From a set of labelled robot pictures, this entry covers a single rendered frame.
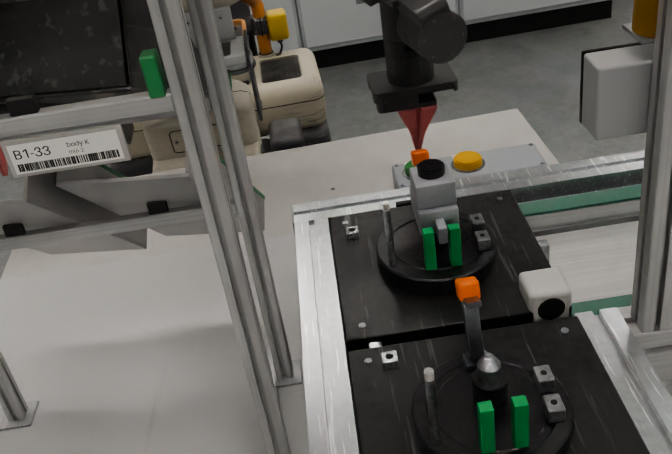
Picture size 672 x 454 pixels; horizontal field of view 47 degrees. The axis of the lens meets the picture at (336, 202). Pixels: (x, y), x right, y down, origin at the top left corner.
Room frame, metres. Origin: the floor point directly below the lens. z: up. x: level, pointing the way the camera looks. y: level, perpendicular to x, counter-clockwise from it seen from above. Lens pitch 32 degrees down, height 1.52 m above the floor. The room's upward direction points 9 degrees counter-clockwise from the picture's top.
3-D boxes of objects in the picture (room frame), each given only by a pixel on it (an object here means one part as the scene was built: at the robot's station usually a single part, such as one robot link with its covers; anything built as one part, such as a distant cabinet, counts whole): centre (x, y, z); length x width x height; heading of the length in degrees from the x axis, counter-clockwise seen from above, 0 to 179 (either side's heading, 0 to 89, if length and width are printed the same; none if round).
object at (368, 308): (0.74, -0.11, 0.96); 0.24 x 0.24 x 0.02; 0
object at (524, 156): (0.95, -0.19, 0.93); 0.21 x 0.07 x 0.06; 90
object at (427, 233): (0.69, -0.09, 1.01); 0.01 x 0.01 x 0.05; 0
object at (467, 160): (0.95, -0.19, 0.96); 0.04 x 0.04 x 0.02
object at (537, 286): (0.64, -0.20, 0.97); 0.05 x 0.05 x 0.04; 0
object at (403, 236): (0.74, -0.11, 0.98); 0.14 x 0.14 x 0.02
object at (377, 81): (0.88, -0.11, 1.16); 0.10 x 0.07 x 0.07; 91
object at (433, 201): (0.72, -0.11, 1.06); 0.08 x 0.04 x 0.07; 0
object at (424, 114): (0.88, -0.10, 1.09); 0.07 x 0.07 x 0.09; 1
